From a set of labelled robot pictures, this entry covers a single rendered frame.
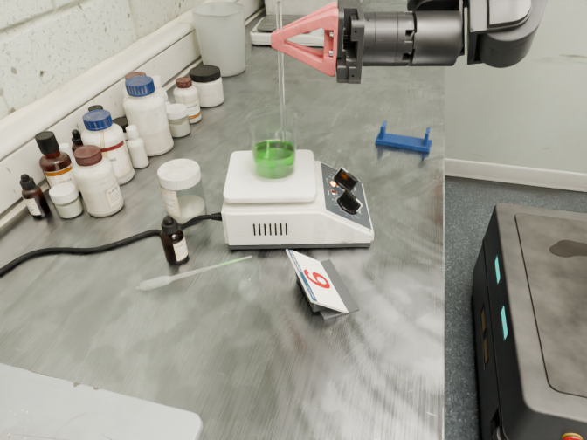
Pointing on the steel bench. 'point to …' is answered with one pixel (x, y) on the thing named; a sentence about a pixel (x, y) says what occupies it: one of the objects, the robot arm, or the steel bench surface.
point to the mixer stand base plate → (83, 412)
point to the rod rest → (403, 140)
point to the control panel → (341, 195)
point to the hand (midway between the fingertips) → (279, 39)
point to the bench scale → (259, 34)
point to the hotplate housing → (290, 224)
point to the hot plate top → (240, 166)
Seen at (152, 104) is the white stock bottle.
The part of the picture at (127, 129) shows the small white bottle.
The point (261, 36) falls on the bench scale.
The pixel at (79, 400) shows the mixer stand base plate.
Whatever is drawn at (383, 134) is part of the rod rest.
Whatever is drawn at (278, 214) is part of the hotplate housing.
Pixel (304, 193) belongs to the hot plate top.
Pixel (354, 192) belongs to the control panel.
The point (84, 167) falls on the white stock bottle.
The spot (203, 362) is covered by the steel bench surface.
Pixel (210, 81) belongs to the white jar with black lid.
